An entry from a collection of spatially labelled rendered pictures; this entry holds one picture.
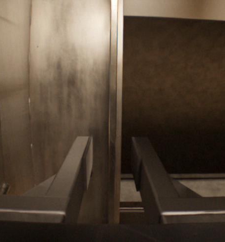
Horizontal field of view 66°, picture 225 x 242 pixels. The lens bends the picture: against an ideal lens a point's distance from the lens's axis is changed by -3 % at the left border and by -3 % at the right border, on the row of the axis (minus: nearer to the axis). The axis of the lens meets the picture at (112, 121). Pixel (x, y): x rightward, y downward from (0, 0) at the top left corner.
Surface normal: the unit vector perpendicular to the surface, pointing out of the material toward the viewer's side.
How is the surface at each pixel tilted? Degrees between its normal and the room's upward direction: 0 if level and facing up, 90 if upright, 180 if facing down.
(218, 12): 0
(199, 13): 0
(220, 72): 20
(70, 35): 14
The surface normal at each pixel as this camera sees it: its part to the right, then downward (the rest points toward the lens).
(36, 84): 0.00, 0.08
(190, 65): 0.00, 0.62
